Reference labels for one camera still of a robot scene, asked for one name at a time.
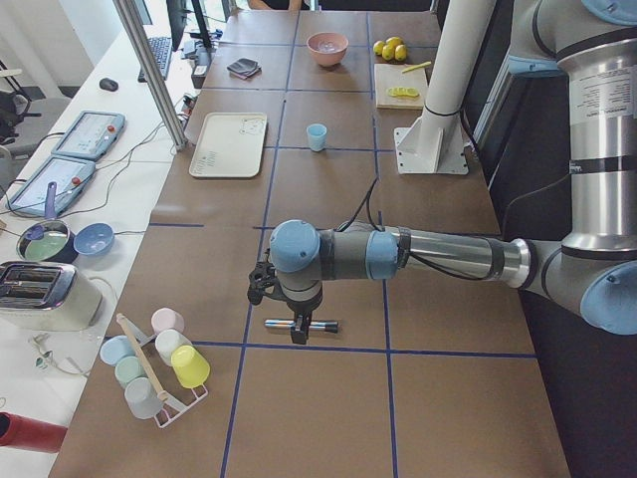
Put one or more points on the green plastic cup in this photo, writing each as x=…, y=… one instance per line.
x=128, y=369

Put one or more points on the red bottle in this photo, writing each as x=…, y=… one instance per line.
x=26, y=433

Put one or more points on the black computer mouse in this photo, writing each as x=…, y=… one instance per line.
x=108, y=85

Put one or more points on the blue saucepan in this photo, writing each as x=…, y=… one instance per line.
x=50, y=240

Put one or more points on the blue bowl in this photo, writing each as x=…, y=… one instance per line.
x=94, y=240

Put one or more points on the teach pendant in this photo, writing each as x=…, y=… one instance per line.
x=70, y=174
x=91, y=135

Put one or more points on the black keyboard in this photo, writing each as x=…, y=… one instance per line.
x=161, y=49

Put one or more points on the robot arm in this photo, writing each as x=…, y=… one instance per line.
x=435, y=211

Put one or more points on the teach pendant far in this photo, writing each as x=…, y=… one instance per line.
x=91, y=135

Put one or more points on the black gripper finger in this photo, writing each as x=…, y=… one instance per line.
x=300, y=328

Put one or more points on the teach pendant near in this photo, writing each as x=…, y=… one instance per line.
x=70, y=174

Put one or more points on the lemon slices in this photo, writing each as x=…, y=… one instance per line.
x=403, y=92

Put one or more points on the whole lemon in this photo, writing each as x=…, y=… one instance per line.
x=378, y=47
x=388, y=53
x=394, y=41
x=400, y=53

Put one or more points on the pink bowl of ice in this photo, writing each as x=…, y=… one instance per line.
x=327, y=48

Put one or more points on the white plastic cup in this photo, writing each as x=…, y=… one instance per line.
x=167, y=342

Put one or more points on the pink plastic cup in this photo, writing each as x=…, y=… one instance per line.
x=165, y=318

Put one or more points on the yellow-green plastic knife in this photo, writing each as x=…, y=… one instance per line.
x=416, y=67

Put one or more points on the black monitor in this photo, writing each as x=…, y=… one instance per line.
x=177, y=12

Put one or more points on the light blue cup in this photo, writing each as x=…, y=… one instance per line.
x=316, y=136

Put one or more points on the grey folded cloth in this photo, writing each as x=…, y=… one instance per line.
x=244, y=68

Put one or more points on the aluminium frame post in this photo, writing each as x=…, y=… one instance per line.
x=134, y=29

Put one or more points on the grey plastic cup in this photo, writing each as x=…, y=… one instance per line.
x=142, y=399

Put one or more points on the white wire cup rack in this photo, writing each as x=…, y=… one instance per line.
x=176, y=399

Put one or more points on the wooden cutting board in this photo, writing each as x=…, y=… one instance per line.
x=387, y=76

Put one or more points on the yellow plastic cup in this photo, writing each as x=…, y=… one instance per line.
x=190, y=366

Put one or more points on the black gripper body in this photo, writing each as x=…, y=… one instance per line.
x=301, y=308

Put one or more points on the cream bear tray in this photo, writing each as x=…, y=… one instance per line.
x=230, y=145

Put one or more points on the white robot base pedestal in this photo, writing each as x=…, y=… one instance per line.
x=434, y=144

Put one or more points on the blue plastic cup on rack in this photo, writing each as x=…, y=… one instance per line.
x=115, y=349

